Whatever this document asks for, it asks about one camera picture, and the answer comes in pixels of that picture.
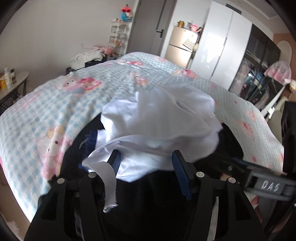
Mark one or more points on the dark glass cabinet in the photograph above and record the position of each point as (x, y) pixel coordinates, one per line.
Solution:
(250, 83)

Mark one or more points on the white wardrobe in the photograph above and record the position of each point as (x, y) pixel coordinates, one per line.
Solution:
(222, 45)

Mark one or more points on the white side table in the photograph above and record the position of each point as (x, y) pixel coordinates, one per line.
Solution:
(18, 90)

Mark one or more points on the black garment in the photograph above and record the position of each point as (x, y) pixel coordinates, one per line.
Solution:
(150, 208)

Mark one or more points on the beige small refrigerator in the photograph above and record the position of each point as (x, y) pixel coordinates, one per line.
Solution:
(181, 46)

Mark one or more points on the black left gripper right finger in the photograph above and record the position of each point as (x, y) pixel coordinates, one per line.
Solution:
(236, 220)

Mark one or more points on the red blue plush toy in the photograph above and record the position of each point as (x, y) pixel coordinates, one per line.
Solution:
(126, 13)

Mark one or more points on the blue checked cartoon bedsheet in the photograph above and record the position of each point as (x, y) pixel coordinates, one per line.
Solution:
(37, 130)

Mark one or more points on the white shirt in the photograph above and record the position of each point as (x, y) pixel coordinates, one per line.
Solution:
(148, 126)

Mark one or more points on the grey door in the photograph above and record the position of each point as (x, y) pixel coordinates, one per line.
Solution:
(150, 26)

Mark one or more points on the pile of white clothes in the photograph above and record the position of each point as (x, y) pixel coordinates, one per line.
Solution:
(80, 59)

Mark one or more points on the white shelf rack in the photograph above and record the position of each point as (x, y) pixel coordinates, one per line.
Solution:
(117, 37)

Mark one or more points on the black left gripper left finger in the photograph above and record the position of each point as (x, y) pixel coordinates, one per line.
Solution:
(115, 162)

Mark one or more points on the white bottle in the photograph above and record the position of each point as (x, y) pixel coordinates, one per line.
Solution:
(8, 79)

